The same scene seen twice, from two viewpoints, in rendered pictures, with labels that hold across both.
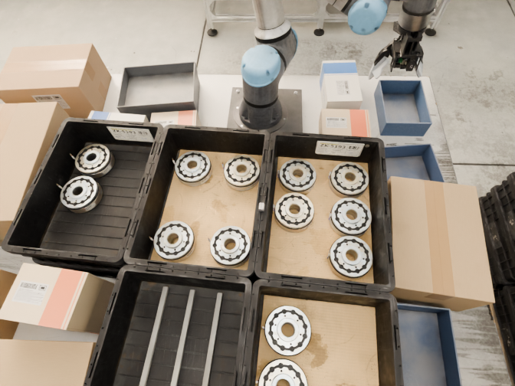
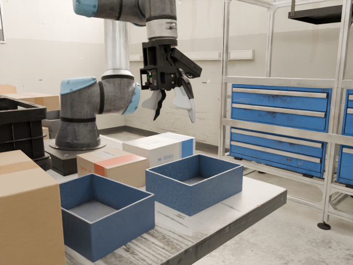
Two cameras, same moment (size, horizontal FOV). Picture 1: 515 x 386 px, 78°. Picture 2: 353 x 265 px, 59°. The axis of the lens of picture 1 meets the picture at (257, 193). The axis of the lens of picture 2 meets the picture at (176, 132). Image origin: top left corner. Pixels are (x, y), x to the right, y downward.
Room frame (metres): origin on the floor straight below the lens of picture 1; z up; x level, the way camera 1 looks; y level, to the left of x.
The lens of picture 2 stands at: (0.14, -0.95, 1.02)
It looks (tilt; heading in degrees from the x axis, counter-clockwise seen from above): 12 degrees down; 37
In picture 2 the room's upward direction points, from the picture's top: straight up
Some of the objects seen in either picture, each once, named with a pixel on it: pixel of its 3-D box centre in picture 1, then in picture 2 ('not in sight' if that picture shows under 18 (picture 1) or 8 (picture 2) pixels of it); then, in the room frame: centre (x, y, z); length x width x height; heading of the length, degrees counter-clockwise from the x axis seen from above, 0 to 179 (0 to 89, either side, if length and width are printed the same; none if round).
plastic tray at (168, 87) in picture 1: (159, 88); (55, 120); (0.91, 0.33, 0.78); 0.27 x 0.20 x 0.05; 89
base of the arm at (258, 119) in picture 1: (260, 103); (78, 130); (0.77, -0.04, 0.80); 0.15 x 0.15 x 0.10
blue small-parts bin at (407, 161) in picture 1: (401, 171); (92, 210); (0.49, -0.47, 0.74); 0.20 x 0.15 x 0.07; 89
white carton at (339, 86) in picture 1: (339, 89); (160, 153); (0.85, -0.34, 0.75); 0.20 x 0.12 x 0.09; 175
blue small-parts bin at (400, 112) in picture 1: (401, 107); (195, 180); (0.75, -0.54, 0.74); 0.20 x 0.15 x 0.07; 173
